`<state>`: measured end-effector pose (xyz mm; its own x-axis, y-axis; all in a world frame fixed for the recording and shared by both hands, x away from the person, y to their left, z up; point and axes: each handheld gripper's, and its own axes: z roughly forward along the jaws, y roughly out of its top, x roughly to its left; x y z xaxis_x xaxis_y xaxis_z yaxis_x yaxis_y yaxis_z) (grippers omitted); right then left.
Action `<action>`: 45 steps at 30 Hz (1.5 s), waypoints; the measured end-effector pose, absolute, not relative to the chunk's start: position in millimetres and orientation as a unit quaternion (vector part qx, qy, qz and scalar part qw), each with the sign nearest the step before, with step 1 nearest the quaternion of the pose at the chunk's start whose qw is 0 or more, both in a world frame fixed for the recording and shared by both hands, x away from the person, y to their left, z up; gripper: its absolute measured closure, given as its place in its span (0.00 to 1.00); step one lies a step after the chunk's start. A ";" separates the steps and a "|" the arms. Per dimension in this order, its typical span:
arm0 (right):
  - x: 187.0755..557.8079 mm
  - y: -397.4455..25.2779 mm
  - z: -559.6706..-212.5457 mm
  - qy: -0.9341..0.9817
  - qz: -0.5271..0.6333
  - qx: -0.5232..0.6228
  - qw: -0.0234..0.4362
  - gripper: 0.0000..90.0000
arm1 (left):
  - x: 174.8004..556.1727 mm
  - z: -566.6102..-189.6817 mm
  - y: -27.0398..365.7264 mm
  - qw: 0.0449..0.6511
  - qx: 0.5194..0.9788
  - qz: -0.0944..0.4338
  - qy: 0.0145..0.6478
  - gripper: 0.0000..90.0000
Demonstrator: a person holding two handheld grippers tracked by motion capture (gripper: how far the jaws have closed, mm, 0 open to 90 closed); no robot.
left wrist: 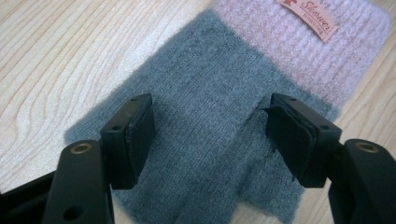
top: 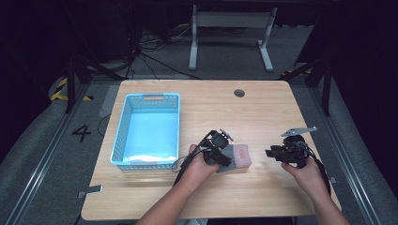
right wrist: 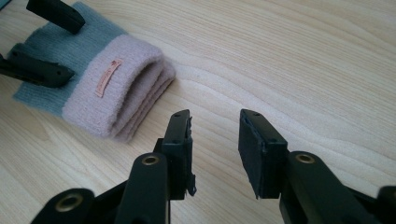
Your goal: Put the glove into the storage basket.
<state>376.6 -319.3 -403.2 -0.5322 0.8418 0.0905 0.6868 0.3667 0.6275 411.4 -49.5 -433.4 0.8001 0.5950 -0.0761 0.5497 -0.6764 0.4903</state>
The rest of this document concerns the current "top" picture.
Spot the person's right hand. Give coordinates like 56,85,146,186
281,156,327,197

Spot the white metal table frame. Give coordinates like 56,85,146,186
188,4,279,72

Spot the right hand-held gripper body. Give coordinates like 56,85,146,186
272,126,318,166

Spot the light blue plastic basket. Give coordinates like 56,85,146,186
109,92,181,172

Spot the person's left hand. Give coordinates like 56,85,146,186
183,143,221,189

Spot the bundle of black floor cables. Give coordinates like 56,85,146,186
124,24,202,81

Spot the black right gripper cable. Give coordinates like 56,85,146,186
297,141,332,196

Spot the black metal stand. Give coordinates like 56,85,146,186
64,52,127,114
281,55,333,117

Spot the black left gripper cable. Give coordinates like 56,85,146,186
171,129,218,188

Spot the yellow black hazard tape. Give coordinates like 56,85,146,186
51,77,94,102

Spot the thin black floor cable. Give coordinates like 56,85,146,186
97,113,113,138

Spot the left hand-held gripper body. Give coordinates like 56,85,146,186
200,127,235,166

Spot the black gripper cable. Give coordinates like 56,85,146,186
171,129,218,188
297,141,332,196

